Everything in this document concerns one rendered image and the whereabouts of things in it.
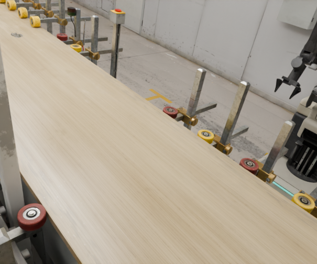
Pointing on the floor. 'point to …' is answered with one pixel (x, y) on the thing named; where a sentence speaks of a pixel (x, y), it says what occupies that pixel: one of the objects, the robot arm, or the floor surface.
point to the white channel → (1, 120)
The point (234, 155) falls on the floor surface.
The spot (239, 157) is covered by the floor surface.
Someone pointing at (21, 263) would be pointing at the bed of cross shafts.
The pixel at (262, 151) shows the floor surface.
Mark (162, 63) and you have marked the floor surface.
